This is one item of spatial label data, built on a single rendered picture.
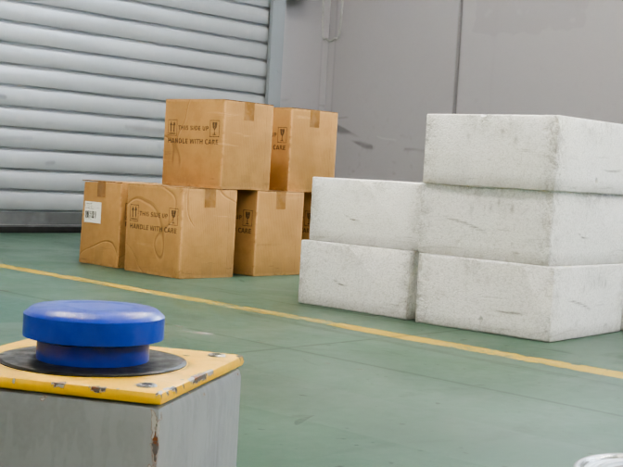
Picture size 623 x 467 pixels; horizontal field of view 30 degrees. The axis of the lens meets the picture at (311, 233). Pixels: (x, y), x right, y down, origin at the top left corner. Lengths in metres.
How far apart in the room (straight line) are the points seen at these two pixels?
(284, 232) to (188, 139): 0.48
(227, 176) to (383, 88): 3.17
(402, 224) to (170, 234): 1.03
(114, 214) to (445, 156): 1.52
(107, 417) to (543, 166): 2.55
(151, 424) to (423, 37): 6.57
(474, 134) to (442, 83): 3.79
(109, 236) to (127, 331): 3.82
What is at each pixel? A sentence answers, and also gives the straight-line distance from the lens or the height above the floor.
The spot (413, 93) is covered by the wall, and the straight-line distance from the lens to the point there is 6.85.
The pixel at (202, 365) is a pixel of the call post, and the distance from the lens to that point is 0.34.
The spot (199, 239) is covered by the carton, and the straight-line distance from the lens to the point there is 3.87.
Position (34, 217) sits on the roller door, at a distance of 5.86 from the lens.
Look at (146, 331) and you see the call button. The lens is 0.33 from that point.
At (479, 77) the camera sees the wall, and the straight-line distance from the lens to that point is 6.58.
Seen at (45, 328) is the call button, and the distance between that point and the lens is 0.33.
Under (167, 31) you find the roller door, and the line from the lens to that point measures 6.35.
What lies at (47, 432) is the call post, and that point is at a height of 0.30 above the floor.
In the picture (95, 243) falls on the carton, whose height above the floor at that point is 0.08.
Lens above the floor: 0.37
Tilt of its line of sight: 3 degrees down
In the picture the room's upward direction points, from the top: 3 degrees clockwise
